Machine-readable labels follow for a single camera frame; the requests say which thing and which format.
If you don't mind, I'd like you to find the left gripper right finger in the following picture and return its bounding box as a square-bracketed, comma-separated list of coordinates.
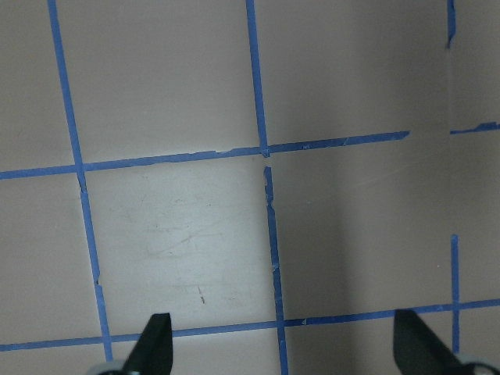
[393, 309, 469, 375]

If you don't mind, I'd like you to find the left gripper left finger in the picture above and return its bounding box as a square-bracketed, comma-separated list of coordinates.
[121, 313, 173, 375]

